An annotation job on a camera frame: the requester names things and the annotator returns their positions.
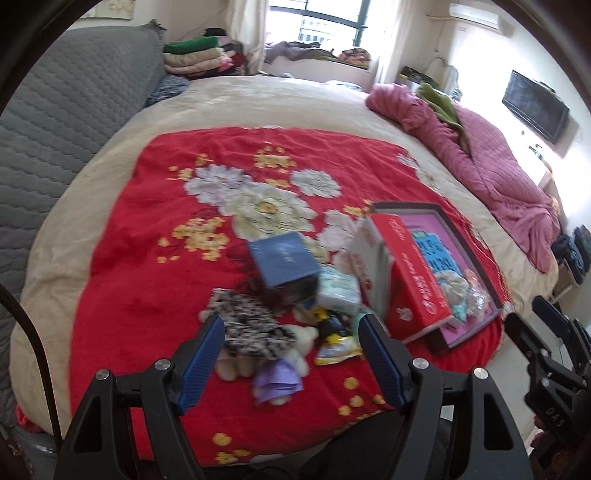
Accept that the dark tray with pink lining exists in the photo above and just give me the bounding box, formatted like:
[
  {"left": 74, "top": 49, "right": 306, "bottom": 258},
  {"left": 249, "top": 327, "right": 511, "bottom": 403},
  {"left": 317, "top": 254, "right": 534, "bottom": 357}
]
[{"left": 372, "top": 202, "right": 504, "bottom": 354}]

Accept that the dark box with yellow print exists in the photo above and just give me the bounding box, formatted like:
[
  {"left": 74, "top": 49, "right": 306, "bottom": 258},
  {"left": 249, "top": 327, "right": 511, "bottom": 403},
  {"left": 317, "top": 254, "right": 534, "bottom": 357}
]
[{"left": 399, "top": 66, "right": 435, "bottom": 86}]

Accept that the yellow and black packet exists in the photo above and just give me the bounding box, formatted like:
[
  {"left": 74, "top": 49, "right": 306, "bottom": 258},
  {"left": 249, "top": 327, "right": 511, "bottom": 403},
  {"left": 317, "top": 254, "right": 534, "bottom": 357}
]
[{"left": 314, "top": 305, "right": 364, "bottom": 366}]

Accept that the grey quilted headboard cover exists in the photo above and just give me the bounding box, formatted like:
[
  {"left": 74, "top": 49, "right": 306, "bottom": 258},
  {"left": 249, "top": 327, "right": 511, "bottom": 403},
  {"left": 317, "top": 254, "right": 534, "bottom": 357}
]
[{"left": 0, "top": 23, "right": 167, "bottom": 421}]

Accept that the dark patterned pillow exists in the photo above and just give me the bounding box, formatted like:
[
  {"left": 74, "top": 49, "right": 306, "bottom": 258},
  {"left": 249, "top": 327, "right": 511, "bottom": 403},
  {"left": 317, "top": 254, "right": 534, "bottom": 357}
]
[{"left": 148, "top": 74, "right": 190, "bottom": 107}]

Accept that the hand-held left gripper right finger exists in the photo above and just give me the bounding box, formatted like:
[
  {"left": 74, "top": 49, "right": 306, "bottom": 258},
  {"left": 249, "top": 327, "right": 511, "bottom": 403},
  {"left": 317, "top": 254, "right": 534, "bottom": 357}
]
[{"left": 358, "top": 314, "right": 529, "bottom": 480}]

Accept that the dark clothes pile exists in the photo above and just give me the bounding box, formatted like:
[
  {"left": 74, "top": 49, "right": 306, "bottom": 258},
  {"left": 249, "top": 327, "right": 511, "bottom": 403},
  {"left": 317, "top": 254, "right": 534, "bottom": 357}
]
[{"left": 551, "top": 226, "right": 591, "bottom": 282}]

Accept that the white air conditioner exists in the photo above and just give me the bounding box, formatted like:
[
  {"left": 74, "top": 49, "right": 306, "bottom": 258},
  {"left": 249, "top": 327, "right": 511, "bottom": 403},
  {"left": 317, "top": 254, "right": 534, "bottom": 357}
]
[{"left": 450, "top": 2, "right": 502, "bottom": 31}]

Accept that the red and white tissue box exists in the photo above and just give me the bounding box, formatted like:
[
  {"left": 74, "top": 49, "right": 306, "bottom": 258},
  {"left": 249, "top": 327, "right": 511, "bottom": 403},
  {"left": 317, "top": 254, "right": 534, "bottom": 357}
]
[{"left": 351, "top": 213, "right": 452, "bottom": 342}]

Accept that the pink quilt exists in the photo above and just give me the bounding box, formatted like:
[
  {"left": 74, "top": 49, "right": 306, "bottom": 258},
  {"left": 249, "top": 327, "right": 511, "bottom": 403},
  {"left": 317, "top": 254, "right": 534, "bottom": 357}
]
[{"left": 367, "top": 83, "right": 561, "bottom": 273}]

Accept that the white floral scrunchie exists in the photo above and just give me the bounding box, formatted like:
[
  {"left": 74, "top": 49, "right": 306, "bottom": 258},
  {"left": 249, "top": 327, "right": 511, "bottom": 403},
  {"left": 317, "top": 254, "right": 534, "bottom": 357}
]
[{"left": 434, "top": 272, "right": 472, "bottom": 308}]

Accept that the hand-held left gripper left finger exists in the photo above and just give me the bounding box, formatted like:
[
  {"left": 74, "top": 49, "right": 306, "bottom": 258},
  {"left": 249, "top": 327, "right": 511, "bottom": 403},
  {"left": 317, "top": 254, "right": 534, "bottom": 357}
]
[{"left": 54, "top": 314, "right": 227, "bottom": 480}]

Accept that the black cable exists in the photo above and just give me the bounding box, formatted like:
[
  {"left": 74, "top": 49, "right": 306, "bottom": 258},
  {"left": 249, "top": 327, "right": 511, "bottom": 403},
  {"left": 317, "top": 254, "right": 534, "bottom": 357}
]
[{"left": 0, "top": 281, "right": 63, "bottom": 444}]

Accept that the green blanket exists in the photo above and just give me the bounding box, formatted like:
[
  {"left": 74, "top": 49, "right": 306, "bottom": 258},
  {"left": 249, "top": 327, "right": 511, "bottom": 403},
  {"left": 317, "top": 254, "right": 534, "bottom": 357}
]
[{"left": 416, "top": 82, "right": 472, "bottom": 153}]

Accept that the dark teal box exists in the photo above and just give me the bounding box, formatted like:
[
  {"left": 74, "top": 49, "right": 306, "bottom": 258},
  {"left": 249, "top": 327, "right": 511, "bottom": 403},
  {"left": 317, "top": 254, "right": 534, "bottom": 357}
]
[{"left": 248, "top": 232, "right": 321, "bottom": 309}]

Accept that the red floral blanket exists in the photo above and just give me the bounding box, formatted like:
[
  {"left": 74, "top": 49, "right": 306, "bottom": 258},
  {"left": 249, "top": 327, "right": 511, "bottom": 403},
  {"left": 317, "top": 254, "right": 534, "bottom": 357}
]
[{"left": 69, "top": 126, "right": 513, "bottom": 464}]

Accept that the grey clothes pile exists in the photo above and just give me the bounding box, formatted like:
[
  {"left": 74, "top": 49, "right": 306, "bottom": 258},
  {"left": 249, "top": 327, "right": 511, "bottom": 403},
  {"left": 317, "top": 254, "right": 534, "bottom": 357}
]
[{"left": 265, "top": 41, "right": 333, "bottom": 63}]

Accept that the stack of folded clothes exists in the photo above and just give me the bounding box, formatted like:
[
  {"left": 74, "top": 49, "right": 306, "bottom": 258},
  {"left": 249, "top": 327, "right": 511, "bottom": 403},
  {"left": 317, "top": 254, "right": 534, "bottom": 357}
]
[{"left": 163, "top": 28, "right": 245, "bottom": 77}]

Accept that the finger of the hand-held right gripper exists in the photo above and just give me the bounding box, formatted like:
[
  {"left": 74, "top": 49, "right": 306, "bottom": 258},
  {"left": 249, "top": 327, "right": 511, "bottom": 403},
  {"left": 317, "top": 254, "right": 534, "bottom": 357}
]
[
  {"left": 532, "top": 296, "right": 591, "bottom": 356},
  {"left": 504, "top": 313, "right": 587, "bottom": 384}
]

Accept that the colourful clothes pile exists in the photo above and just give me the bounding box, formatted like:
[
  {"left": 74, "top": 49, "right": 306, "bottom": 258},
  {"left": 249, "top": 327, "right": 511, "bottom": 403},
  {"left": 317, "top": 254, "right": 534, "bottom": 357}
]
[{"left": 339, "top": 47, "right": 372, "bottom": 68}]

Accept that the white curtain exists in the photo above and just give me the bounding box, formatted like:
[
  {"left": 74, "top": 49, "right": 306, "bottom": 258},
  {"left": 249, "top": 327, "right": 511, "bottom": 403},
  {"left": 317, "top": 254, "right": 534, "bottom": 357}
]
[
  {"left": 369, "top": 0, "right": 416, "bottom": 86},
  {"left": 226, "top": 0, "right": 271, "bottom": 77}
]

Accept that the grey round bin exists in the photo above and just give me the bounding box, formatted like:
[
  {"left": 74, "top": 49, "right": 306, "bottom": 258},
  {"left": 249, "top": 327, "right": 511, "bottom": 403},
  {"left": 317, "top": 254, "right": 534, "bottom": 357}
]
[{"left": 0, "top": 429, "right": 61, "bottom": 480}]

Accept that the cream bed sheet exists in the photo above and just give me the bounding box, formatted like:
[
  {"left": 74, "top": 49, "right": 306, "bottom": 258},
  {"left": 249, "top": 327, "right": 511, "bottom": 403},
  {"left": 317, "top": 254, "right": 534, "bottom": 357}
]
[{"left": 21, "top": 76, "right": 561, "bottom": 435}]

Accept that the white and green tissue pack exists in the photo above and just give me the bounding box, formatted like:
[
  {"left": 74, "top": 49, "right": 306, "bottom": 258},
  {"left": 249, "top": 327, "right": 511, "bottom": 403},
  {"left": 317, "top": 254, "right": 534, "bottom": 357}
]
[{"left": 318, "top": 267, "right": 362, "bottom": 315}]

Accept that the window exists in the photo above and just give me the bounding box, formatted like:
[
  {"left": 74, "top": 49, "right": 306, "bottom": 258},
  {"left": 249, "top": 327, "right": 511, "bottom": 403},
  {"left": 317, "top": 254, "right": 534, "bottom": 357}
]
[{"left": 268, "top": 0, "right": 372, "bottom": 54}]

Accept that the leopard print scrunchie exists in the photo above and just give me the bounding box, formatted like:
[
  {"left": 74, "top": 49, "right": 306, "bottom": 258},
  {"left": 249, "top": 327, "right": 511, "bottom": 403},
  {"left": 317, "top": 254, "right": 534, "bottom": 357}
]
[{"left": 205, "top": 288, "right": 298, "bottom": 358}]

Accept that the black wall television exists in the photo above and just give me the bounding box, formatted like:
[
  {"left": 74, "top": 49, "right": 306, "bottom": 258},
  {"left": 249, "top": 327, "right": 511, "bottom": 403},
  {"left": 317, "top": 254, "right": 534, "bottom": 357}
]
[{"left": 502, "top": 70, "right": 570, "bottom": 145}]

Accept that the white wire stand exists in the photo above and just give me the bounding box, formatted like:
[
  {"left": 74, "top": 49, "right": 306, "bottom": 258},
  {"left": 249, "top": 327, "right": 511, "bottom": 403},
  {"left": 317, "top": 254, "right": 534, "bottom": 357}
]
[{"left": 434, "top": 58, "right": 462, "bottom": 100}]

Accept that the floral wall painting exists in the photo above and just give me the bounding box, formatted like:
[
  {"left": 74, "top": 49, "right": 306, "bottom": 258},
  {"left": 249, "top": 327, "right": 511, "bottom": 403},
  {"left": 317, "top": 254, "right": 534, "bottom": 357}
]
[{"left": 92, "top": 0, "right": 132, "bottom": 19}]

